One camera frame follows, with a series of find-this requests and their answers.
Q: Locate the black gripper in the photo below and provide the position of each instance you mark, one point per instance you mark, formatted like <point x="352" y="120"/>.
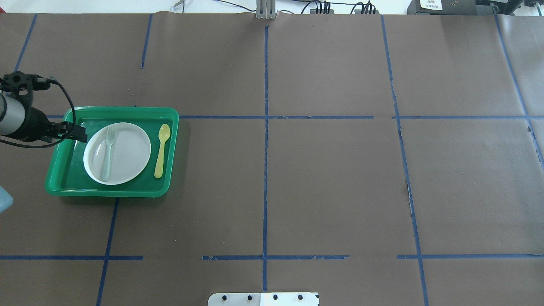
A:
<point x="35" y="123"/>

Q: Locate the pale mint plastic fork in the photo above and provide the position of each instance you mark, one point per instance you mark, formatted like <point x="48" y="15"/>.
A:
<point x="109" y="143"/>

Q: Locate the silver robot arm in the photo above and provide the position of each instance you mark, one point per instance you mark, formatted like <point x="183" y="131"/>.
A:
<point x="14" y="117"/>

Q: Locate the green plastic tray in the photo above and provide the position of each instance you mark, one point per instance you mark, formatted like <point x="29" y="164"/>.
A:
<point x="67" y="177"/>

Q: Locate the white round plate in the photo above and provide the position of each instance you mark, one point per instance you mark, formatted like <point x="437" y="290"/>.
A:
<point x="131" y="153"/>

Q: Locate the yellow plastic spoon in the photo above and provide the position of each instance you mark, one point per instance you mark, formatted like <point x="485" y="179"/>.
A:
<point x="164" y="134"/>

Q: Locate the black power strip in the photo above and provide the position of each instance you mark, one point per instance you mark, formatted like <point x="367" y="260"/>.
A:
<point x="321" y="8"/>

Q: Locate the brown paper table cover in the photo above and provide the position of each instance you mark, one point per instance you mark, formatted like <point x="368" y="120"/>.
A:
<point x="375" y="160"/>

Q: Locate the black device box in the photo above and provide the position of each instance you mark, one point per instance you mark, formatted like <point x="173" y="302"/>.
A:
<point x="442" y="7"/>

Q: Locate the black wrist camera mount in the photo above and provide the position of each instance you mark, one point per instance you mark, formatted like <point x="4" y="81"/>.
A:
<point x="22" y="85"/>

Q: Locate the aluminium frame post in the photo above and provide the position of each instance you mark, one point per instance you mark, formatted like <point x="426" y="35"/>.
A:
<point x="266" y="9"/>

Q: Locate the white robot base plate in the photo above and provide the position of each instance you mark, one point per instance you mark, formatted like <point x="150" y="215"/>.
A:
<point x="264" y="299"/>

